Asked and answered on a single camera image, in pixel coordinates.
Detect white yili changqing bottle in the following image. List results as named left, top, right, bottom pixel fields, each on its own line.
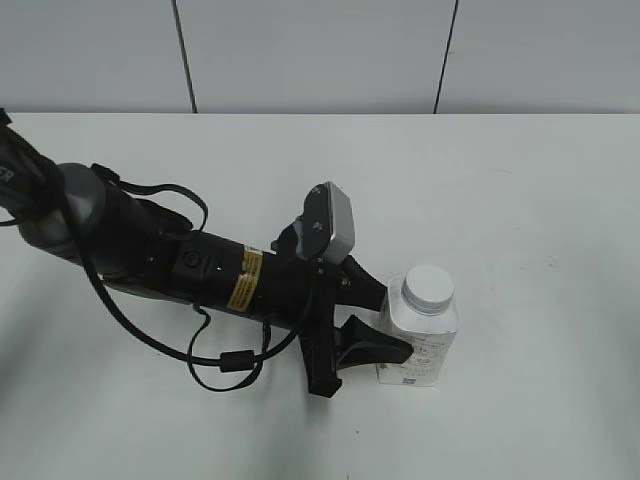
left=376, top=272, right=460, bottom=387

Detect white round bottle cap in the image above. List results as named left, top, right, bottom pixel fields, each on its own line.
left=401, top=265, right=455, bottom=313

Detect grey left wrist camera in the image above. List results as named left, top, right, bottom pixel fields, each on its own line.
left=271, top=181, right=356, bottom=265

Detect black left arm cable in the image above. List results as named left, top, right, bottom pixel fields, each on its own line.
left=49, top=164, right=314, bottom=391

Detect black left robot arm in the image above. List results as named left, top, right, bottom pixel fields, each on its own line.
left=1, top=116, right=413, bottom=398

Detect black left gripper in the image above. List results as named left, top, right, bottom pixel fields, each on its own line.
left=259, top=252, right=414, bottom=398

